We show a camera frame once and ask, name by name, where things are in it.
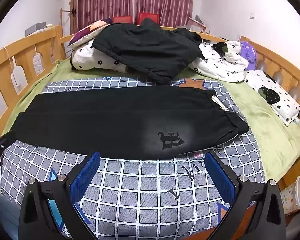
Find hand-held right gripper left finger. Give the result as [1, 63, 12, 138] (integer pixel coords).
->
[19, 151, 100, 240]

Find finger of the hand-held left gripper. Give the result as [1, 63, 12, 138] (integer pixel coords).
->
[0, 131, 16, 153]

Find pink wooden frame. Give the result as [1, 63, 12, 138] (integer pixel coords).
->
[187, 15, 210, 34]

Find white floral quilt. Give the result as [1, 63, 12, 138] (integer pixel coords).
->
[70, 41, 248, 83]

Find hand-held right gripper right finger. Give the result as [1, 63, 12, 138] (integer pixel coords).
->
[204, 150, 287, 240]

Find red plastic stool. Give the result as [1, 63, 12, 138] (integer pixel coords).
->
[137, 12, 158, 25]
[112, 16, 133, 25]

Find star-patterned waste bin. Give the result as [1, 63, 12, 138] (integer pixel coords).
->
[280, 175, 300, 215]

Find purple plush toy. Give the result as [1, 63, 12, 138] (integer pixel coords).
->
[240, 41, 258, 71]

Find grey box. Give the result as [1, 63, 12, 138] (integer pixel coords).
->
[25, 22, 47, 37]

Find colourful patterned pillow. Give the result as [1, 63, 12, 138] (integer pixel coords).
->
[68, 18, 113, 47]

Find pile of black clothes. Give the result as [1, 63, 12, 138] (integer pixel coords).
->
[90, 18, 203, 85]

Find person's blue clothing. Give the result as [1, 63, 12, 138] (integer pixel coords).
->
[0, 180, 23, 240]

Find grey checked star blanket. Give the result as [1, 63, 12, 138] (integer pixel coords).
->
[0, 76, 268, 240]

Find white floral strawberry pillow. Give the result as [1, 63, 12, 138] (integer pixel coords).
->
[245, 70, 300, 127]

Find wooden bed frame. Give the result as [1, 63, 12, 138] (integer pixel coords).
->
[0, 25, 300, 215]

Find wooden coat rack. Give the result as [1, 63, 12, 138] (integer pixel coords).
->
[60, 0, 78, 38]

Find black pants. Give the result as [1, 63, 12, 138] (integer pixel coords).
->
[11, 85, 249, 160]

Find green bed sheet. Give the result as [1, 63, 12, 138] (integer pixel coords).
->
[1, 60, 300, 180]

